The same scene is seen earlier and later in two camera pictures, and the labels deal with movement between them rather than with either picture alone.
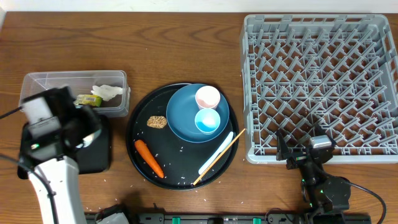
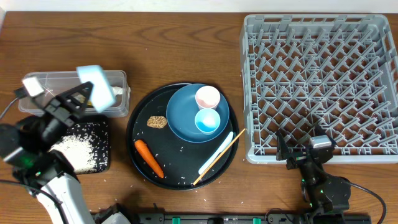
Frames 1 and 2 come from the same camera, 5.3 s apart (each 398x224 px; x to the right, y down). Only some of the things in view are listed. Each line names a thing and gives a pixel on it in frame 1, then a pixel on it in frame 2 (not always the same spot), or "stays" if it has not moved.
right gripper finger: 282,149 stays
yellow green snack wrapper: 89,99 stays
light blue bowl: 89,139 to 101,94
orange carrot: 143,150 stays
